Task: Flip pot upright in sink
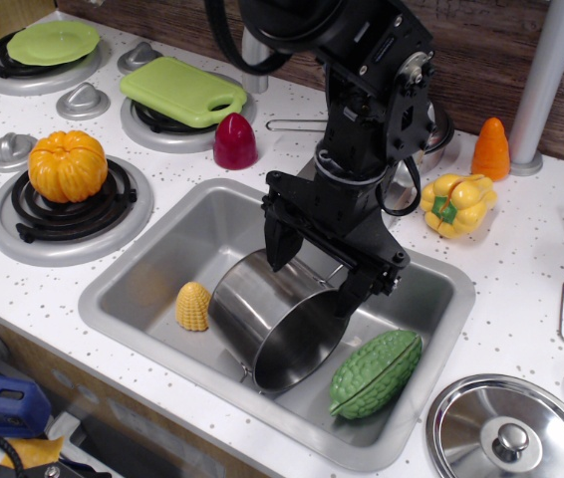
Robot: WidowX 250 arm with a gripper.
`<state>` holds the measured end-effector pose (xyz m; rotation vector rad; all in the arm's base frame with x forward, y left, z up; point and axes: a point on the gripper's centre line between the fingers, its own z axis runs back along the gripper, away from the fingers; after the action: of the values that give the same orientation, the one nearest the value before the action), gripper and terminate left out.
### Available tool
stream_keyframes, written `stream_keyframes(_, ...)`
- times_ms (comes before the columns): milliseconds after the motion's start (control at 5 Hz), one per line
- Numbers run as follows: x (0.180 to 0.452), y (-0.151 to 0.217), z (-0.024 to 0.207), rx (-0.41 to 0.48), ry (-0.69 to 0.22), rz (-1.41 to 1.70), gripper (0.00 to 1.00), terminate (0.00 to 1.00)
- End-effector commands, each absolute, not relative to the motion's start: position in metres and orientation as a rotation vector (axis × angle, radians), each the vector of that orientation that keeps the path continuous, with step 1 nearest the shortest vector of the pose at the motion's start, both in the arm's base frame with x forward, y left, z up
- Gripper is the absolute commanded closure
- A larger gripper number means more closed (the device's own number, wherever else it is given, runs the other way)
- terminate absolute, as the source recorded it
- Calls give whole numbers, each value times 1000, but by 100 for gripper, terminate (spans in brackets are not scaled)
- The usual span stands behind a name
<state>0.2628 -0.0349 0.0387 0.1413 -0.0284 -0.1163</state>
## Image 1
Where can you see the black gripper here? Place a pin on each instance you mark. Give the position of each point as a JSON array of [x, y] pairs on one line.
[[344, 221]]

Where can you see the stainless steel pot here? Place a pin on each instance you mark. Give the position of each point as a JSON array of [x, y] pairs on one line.
[[280, 326]]

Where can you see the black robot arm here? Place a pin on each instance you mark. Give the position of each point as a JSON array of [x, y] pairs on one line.
[[377, 58]]

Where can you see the stainless steel sink basin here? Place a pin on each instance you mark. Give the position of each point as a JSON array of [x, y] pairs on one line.
[[215, 225]]

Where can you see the steel pot lid with knob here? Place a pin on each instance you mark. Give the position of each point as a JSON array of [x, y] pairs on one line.
[[495, 425]]

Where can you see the green toy bitter gourd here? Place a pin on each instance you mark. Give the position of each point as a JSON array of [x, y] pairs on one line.
[[374, 374]]

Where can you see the yellow toy corn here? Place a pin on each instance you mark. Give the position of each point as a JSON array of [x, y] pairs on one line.
[[191, 307]]

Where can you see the red toy vegetable half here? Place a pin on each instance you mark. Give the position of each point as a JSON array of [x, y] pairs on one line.
[[235, 144]]

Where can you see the yellow toy bell pepper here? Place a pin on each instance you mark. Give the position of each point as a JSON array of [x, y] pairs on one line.
[[455, 205]]

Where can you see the orange toy carrot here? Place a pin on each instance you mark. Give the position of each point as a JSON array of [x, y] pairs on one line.
[[491, 155]]

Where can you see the green toy cutting board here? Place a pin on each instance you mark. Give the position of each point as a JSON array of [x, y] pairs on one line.
[[184, 93]]

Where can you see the silver toy faucet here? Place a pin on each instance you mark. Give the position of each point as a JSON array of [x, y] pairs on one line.
[[253, 52]]

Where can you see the orange toy pumpkin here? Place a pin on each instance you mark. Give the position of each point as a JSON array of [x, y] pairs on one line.
[[67, 167]]

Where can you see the silver stove knob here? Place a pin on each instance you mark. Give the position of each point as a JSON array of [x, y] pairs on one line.
[[140, 55], [15, 149], [84, 102]]

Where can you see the front stove burner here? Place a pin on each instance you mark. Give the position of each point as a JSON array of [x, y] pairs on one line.
[[40, 232]]

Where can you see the grey vertical pole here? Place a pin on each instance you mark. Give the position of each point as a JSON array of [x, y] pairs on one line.
[[542, 83]]

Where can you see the blue clamp tool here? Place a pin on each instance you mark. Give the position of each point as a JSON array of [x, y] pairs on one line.
[[24, 408]]

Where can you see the yellow cloth scrap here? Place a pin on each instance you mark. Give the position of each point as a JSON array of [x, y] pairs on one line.
[[35, 452]]

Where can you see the green toy plate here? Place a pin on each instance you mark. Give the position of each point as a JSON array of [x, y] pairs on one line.
[[53, 43]]

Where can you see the back left stove burner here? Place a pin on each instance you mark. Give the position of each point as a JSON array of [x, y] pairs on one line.
[[21, 80]]

